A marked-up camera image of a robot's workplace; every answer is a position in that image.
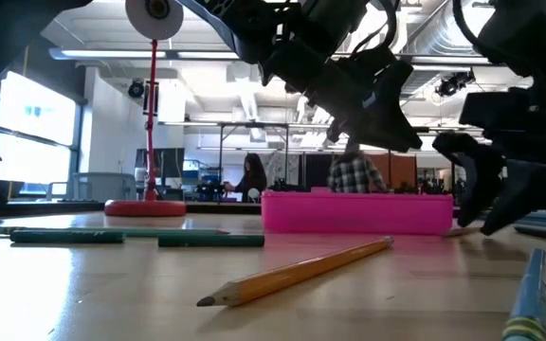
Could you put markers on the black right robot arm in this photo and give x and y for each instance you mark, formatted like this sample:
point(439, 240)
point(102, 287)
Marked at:
point(529, 38)

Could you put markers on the long light green pencil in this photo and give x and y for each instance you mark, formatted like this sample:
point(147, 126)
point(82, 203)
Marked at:
point(112, 231)

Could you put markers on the black ceiling spotlight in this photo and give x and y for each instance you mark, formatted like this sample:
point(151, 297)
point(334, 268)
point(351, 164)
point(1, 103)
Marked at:
point(136, 89)

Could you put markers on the large bright window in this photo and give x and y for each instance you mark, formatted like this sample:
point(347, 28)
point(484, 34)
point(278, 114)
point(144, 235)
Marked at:
point(36, 128)

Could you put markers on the black partition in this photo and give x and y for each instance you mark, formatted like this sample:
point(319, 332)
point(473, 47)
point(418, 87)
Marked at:
point(318, 173)

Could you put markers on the orange pencil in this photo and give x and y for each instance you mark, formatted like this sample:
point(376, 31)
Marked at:
point(296, 272)

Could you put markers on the red desk lamp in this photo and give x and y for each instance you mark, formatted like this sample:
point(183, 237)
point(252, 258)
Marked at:
point(145, 208)

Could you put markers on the black metal rack frame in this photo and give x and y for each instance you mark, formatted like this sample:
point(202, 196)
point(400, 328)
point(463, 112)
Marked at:
point(254, 125)

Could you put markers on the grey bin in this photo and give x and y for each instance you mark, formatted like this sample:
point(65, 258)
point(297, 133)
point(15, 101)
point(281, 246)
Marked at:
point(104, 187)

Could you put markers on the long ceiling light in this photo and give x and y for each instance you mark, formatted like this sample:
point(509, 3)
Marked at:
point(112, 54)

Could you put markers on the person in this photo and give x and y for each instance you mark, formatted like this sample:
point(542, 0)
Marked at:
point(254, 177)
point(356, 175)

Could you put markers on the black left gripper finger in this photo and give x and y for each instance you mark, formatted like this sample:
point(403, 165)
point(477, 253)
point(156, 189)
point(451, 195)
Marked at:
point(387, 118)
point(341, 125)

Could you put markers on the orange partition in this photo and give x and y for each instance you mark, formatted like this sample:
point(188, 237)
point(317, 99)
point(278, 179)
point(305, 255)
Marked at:
point(401, 173)

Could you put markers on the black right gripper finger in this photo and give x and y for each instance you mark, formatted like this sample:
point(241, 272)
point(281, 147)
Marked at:
point(479, 175)
point(524, 194)

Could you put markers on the pink plastic supply box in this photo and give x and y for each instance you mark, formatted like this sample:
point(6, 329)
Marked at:
point(356, 213)

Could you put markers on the short dark green marker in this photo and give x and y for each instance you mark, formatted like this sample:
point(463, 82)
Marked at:
point(211, 241)
point(67, 237)

